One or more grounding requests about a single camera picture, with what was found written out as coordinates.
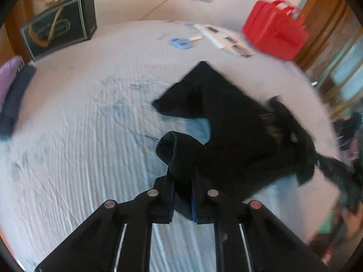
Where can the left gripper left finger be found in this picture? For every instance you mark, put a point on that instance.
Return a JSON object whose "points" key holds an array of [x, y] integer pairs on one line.
{"points": [[117, 236]]}

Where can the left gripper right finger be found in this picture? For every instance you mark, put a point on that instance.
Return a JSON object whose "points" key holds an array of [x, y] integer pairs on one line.
{"points": [[248, 236]]}

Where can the black garment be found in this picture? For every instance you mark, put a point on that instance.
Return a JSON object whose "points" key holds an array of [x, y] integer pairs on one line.
{"points": [[250, 145]]}

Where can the white tablecloth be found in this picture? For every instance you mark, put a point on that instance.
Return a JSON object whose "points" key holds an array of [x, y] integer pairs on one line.
{"points": [[87, 131]]}

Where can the folded navy garment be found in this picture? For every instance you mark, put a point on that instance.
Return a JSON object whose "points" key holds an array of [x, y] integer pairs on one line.
{"points": [[13, 100]]}

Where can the folded purple garment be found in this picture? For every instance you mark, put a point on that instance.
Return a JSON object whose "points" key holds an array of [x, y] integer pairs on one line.
{"points": [[8, 73]]}

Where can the white paper sheet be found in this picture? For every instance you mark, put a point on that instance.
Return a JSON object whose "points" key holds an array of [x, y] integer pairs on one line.
{"points": [[225, 40]]}

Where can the red plastic storage case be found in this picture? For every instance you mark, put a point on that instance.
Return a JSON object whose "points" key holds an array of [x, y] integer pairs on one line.
{"points": [[276, 28]]}

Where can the dark gift bag gold ribbon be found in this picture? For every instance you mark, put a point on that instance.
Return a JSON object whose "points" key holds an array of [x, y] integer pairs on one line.
{"points": [[62, 24]]}

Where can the blue handled scissors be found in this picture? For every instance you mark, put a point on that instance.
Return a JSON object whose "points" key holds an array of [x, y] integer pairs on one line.
{"points": [[184, 43]]}

